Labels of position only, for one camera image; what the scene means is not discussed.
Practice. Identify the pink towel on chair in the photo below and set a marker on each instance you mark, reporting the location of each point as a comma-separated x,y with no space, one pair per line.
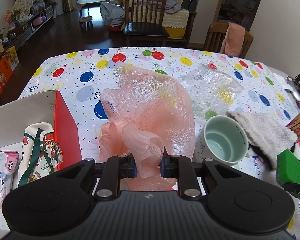
233,41

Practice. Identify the white fluffy black cloth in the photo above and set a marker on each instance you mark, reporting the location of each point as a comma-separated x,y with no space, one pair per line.
265,133

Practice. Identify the pale green ceramic mug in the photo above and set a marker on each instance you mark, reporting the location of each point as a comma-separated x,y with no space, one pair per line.
222,139

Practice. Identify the clear bubble wrap sheet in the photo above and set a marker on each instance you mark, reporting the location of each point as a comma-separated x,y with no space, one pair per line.
211,92

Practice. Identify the grey bag on floor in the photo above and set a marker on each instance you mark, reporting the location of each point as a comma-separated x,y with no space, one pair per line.
112,14

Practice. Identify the tv console cabinet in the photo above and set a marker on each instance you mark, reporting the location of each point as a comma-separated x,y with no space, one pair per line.
20,35

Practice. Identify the sofa with cream throw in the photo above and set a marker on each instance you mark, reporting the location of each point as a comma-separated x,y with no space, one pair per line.
178,15

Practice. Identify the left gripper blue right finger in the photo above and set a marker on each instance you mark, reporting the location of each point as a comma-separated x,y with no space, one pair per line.
186,173

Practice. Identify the orange gift box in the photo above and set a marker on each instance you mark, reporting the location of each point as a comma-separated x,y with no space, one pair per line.
5,72

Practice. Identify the red white cardboard box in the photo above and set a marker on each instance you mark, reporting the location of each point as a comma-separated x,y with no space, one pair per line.
48,106

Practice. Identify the small wooden stool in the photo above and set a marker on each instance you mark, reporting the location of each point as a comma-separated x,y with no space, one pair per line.
86,23

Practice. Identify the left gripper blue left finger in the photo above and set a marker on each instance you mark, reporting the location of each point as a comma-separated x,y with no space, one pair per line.
110,174

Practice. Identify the balloon print tablecloth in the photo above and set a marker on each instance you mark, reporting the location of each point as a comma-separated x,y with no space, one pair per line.
81,77

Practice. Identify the wooden chair black seat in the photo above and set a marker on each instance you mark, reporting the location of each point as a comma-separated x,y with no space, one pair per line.
143,21

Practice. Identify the panda wet wipes pack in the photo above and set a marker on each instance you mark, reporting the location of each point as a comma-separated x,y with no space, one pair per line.
8,164

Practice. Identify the pink mesh bath sponge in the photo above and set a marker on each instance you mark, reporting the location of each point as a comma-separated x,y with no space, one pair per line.
148,114

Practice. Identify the christmas print cloth bag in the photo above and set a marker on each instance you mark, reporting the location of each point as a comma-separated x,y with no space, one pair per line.
41,153

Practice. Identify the wooden chair with towel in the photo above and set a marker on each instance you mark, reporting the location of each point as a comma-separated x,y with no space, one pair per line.
216,35

